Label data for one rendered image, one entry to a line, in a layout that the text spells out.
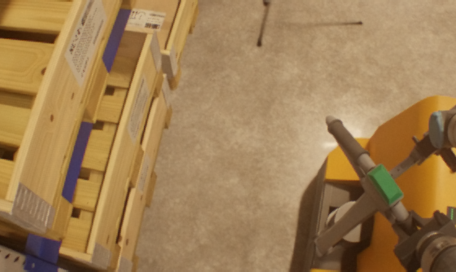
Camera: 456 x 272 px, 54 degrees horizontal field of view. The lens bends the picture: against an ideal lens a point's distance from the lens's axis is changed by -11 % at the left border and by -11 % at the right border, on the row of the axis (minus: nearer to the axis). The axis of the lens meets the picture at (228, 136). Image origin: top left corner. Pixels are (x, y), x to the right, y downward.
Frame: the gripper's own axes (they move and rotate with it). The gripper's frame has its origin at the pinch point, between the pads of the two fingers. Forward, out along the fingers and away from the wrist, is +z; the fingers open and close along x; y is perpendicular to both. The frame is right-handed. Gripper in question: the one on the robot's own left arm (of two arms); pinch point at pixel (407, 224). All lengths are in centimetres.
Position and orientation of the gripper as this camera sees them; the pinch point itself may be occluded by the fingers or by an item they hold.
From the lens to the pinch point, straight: 108.9
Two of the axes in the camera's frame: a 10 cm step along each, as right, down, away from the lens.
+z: -0.6, -2.0, 9.8
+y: -5.8, -7.9, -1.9
